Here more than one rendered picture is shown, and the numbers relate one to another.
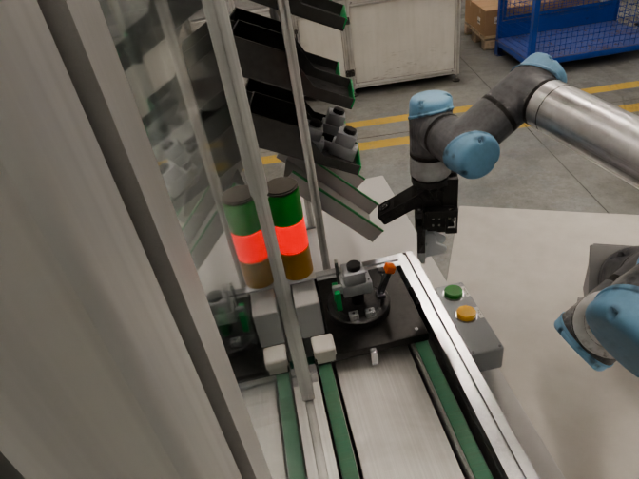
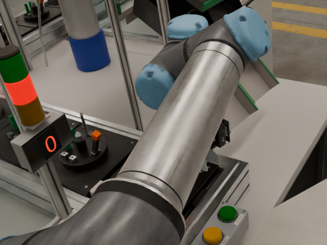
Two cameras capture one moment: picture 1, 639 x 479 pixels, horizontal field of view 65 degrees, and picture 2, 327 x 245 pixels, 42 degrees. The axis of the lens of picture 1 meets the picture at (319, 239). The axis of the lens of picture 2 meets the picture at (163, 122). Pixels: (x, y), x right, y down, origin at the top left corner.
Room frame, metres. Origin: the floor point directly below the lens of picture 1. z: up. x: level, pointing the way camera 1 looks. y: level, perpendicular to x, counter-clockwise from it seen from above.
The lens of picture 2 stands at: (0.26, -0.68, 1.72)
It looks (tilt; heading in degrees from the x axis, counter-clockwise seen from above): 35 degrees down; 45
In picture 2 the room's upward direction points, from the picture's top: 11 degrees counter-clockwise
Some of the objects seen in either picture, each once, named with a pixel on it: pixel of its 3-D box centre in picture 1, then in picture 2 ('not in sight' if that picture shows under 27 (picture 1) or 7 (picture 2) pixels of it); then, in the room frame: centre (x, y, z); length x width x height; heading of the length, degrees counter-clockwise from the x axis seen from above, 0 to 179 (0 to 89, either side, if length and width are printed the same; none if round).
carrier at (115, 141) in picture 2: not in sight; (80, 142); (0.79, 0.19, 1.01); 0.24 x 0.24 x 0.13; 4
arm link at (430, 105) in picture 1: (431, 125); (189, 49); (0.82, -0.23, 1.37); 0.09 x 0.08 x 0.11; 13
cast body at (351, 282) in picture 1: (350, 277); not in sight; (0.81, -0.05, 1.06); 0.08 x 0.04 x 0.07; 94
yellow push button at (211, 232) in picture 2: (466, 314); (212, 236); (0.74, -0.28, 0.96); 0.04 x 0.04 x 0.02
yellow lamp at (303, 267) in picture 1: (295, 258); (29, 109); (0.61, 0.04, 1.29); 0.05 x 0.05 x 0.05
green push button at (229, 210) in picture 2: (453, 293); (227, 214); (0.81, -0.28, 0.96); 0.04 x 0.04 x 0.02
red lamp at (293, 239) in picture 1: (289, 232); (20, 88); (0.61, 0.04, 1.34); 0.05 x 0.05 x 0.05
